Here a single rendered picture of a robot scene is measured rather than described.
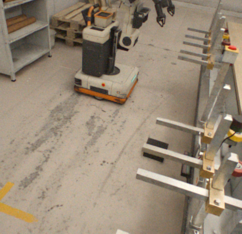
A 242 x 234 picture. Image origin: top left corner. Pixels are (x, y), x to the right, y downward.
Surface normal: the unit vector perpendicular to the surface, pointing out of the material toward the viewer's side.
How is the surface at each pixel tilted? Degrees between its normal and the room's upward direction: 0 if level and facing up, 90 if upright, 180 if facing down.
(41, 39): 90
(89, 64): 90
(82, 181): 0
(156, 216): 0
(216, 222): 0
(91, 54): 90
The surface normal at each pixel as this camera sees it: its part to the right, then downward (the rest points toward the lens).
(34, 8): -0.30, 0.55
